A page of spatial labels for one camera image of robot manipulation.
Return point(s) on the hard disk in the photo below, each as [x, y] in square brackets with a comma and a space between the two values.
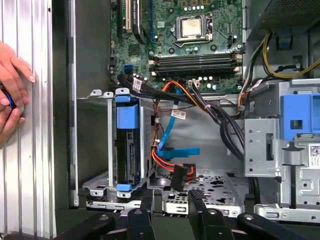
[127, 117]

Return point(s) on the green motherboard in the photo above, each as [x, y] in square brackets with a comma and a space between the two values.
[222, 30]

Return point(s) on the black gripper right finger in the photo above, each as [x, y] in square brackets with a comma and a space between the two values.
[210, 225]

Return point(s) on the CPU socket with metal cover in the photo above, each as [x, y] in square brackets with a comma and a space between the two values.
[179, 27]

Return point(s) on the grey power supply unit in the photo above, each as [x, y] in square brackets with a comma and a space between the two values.
[287, 12]

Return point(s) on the grey optical drive cage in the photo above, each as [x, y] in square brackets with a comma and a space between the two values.
[257, 150]

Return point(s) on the black RAM stick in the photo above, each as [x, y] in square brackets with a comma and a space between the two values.
[195, 70]

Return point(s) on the grey metal disk bay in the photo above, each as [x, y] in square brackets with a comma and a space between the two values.
[147, 120]

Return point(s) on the black open PC case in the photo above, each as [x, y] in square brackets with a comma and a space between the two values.
[92, 50]

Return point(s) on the silver CPU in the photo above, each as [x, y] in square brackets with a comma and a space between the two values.
[191, 27]

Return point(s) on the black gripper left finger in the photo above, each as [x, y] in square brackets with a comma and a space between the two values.
[140, 225]

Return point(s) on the person's bare hand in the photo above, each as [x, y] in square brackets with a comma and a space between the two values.
[15, 67]

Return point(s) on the blue plastic drive latch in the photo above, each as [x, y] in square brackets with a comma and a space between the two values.
[300, 110]

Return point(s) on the black graphics card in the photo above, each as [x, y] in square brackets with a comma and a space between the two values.
[140, 22]

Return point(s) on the white expansion slot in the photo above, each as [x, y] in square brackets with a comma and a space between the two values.
[128, 15]

